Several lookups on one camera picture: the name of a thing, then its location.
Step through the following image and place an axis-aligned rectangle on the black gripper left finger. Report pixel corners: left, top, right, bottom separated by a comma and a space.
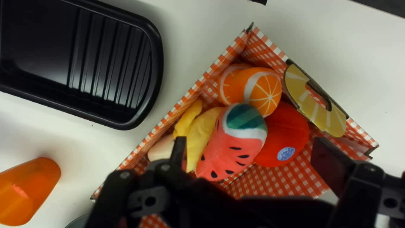
87, 136, 198, 228

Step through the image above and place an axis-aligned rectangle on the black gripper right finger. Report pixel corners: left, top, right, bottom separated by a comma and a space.
311, 136, 405, 228

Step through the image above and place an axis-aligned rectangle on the watermelon slice plushy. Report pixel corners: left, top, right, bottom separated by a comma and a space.
195, 103, 269, 181

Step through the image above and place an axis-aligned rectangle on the yellow banana plushy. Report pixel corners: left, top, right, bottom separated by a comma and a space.
173, 100, 225, 172

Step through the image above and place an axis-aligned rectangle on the yellow lemon slice plushy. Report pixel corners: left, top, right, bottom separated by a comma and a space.
284, 64, 347, 136

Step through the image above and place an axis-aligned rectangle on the orange slice plushy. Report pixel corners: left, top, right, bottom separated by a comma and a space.
217, 63, 283, 117

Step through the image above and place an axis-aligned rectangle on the black rectangular tray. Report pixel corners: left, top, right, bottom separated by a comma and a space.
0, 0, 164, 130

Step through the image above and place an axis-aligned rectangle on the orange checkered cardboard box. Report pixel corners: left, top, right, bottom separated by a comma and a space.
90, 22, 380, 228

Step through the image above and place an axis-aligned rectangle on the orange plastic cup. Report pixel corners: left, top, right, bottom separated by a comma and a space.
0, 157, 61, 225

